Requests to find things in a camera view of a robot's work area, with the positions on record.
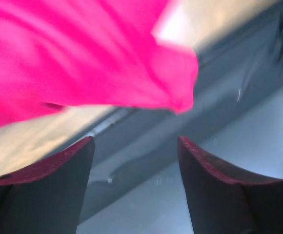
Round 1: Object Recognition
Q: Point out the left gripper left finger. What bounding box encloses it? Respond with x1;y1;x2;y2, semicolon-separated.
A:
0;136;95;234

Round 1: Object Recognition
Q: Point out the red t shirt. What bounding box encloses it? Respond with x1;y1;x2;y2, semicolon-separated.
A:
0;0;198;127

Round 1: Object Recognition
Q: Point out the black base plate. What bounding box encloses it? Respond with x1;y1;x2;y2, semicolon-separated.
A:
80;13;283;222

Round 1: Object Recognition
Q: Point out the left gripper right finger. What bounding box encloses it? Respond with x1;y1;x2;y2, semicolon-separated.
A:
178;137;283;234

